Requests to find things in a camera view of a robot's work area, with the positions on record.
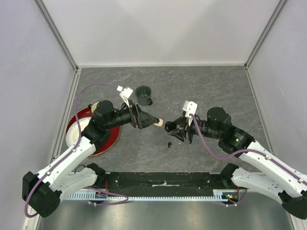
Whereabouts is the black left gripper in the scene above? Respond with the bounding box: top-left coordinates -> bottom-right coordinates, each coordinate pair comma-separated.
106,100 -> 159,130

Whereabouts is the white ceramic plate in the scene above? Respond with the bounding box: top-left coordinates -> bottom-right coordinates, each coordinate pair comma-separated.
65,117 -> 91,147

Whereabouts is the white slotted cable duct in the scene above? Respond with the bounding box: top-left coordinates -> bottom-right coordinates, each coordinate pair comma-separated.
66,189 -> 238,202

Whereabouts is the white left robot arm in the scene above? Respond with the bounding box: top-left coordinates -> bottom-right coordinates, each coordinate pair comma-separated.
22,100 -> 163,218

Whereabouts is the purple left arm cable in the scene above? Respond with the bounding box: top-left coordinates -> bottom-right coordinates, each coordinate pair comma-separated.
24,82 -> 120,218

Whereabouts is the dark green mug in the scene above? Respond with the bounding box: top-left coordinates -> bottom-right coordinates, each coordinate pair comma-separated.
135,85 -> 153,106

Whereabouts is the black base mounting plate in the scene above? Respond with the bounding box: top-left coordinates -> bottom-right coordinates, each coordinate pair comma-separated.
93,172 -> 236,197

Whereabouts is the red round tray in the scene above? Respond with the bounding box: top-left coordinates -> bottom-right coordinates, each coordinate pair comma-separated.
65,107 -> 120,156

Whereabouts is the beige earbuds charging case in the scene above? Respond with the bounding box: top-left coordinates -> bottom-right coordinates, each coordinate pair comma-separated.
154,118 -> 164,127

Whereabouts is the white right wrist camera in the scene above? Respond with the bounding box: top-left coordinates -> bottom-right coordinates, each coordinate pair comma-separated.
182,101 -> 198,119

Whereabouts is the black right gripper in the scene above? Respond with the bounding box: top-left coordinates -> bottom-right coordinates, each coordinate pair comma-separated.
167,114 -> 222,143

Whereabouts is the beige ceramic cup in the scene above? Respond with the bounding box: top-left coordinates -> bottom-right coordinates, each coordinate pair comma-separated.
91,102 -> 99,113

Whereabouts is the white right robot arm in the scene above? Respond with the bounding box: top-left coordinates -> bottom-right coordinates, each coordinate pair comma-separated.
165,102 -> 307,219

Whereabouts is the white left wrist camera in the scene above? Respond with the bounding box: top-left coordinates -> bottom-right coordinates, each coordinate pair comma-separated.
117,86 -> 133,106

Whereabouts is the black earbuds charging case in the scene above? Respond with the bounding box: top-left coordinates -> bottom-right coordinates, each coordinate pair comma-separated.
165,121 -> 177,132

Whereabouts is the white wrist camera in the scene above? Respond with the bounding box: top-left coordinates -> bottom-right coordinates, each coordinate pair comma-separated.
182,101 -> 198,119
117,86 -> 133,106

